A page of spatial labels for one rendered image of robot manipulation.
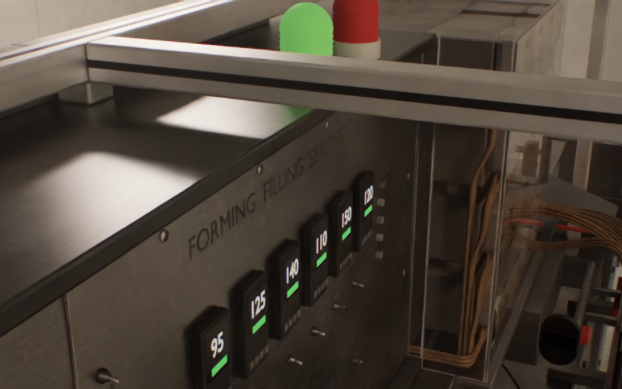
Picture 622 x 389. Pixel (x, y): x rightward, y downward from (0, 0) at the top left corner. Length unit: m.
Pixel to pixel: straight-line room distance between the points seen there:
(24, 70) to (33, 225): 0.24
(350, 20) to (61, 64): 0.37
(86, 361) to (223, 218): 0.19
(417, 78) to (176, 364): 0.30
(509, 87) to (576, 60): 5.31
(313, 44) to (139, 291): 0.37
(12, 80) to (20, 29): 3.83
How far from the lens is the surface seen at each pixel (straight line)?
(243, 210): 0.75
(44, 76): 0.80
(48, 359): 0.56
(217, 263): 0.72
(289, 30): 0.89
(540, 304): 1.71
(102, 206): 0.59
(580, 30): 5.95
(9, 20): 4.53
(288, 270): 0.84
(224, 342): 0.74
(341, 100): 0.72
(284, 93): 0.74
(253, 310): 0.78
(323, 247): 0.92
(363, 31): 1.03
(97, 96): 0.86
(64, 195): 0.62
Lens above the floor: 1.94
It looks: 21 degrees down
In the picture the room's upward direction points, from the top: straight up
